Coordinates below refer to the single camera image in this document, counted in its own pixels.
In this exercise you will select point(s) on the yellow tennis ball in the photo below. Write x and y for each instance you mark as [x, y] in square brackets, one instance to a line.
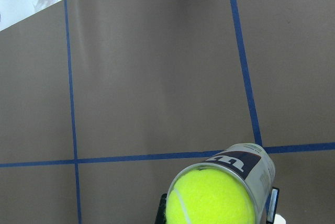
[209, 196]

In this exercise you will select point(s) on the clear tennis ball can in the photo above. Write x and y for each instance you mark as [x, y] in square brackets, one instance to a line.
[249, 164]

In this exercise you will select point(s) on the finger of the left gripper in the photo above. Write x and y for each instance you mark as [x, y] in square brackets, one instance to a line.
[271, 203]
[161, 217]

